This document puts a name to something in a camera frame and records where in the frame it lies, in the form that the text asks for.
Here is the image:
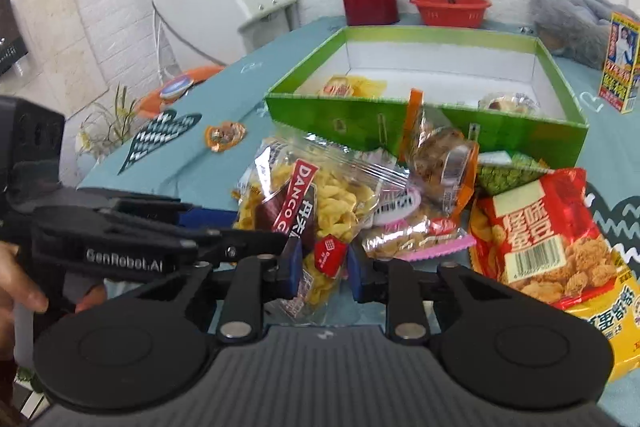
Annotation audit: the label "clear bag yellow chips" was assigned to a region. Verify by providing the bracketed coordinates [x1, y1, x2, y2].
[234, 132, 409, 322]

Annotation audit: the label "green cardboard box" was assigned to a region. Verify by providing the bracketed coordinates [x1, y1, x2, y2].
[266, 26, 588, 168]

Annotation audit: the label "orange plastic basket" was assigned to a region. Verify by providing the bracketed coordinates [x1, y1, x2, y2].
[136, 65, 224, 119]

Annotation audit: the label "red yellow fried snack bag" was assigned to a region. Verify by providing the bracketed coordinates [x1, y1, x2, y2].
[469, 168, 639, 379]

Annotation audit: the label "green pea snack packet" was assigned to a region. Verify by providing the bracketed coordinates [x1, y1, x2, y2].
[476, 150, 552, 196]

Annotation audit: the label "grey fluffy towel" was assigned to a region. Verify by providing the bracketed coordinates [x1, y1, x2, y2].
[529, 0, 639, 70]

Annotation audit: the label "pink-edged snack packet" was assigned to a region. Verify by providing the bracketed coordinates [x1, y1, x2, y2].
[359, 188, 475, 261]

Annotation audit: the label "small orange egg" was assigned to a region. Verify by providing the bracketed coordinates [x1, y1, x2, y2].
[204, 121, 246, 153]

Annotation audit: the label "clear wrapped pastry in box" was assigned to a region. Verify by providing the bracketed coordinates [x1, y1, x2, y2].
[478, 93, 540, 115]

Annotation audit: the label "person's left hand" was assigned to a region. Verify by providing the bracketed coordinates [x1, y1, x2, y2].
[1, 242, 49, 361]

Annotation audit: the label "red plastic basket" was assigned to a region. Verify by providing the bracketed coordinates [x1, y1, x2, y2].
[409, 0, 492, 29]

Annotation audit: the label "small red candy packet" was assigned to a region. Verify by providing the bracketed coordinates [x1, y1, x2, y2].
[314, 235, 348, 279]

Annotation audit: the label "yellow blue juice carton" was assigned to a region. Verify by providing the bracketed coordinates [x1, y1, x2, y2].
[598, 12, 639, 114]

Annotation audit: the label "yellow snack packet in box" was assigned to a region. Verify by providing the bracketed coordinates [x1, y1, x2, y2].
[318, 75, 387, 98]

